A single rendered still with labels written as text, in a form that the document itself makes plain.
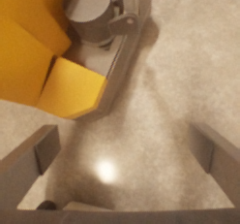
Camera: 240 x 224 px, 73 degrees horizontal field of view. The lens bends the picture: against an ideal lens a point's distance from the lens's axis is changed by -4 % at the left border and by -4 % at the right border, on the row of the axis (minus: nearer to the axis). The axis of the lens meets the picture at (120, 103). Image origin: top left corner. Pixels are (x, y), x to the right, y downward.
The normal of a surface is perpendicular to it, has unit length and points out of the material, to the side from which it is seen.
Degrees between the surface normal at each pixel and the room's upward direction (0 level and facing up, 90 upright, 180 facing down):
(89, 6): 0
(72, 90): 22
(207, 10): 0
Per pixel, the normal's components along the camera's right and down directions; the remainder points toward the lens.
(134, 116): -0.14, -0.16
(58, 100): 0.21, -0.02
